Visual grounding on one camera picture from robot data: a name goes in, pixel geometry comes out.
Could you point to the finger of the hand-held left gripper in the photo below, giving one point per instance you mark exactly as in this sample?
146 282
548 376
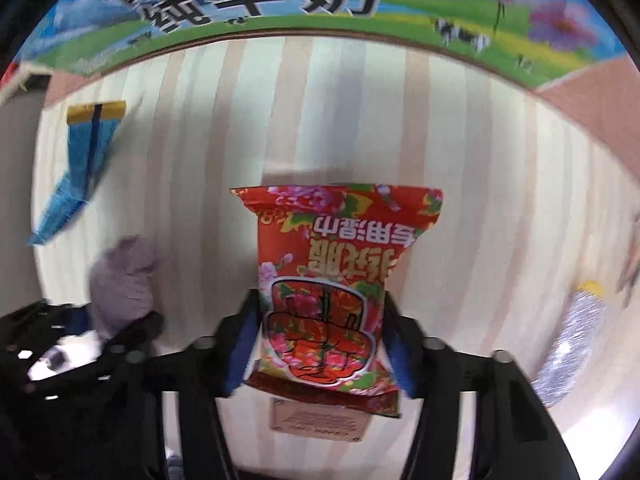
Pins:
142 332

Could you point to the red floral wet wipes packet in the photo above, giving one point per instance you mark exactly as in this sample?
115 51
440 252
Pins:
325 280

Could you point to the brown rectangular label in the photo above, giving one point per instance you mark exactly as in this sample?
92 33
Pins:
320 422

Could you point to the silver packet with yellow end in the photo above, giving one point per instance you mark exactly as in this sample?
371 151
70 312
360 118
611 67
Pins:
570 345

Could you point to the blue packet with yellow top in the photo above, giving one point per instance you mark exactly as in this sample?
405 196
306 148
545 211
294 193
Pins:
82 170

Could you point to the lavender soft cloth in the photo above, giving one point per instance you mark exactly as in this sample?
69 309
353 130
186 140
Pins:
125 285

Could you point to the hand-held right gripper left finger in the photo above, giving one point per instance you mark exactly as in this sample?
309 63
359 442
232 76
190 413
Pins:
239 355

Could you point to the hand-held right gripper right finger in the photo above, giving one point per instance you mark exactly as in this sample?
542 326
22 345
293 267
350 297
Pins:
400 360

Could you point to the colourful printed cardboard box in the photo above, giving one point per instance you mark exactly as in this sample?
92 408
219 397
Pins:
400 15

